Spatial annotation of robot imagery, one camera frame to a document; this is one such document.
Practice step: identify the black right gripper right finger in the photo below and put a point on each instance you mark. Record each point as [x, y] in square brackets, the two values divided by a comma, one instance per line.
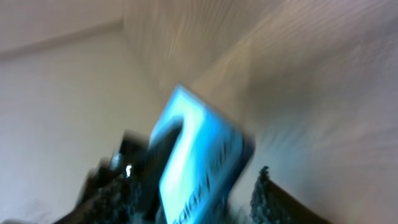
[270, 204]

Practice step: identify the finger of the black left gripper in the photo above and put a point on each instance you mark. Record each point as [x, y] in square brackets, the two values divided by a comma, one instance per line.
[146, 160]

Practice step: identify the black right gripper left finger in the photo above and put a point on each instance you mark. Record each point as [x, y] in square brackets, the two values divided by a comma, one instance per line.
[113, 204]

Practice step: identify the blue Galaxy smartphone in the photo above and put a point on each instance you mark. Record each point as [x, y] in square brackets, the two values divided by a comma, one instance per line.
[208, 157]

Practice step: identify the brown cardboard backdrop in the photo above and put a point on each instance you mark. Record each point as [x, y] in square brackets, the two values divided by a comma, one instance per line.
[70, 87]

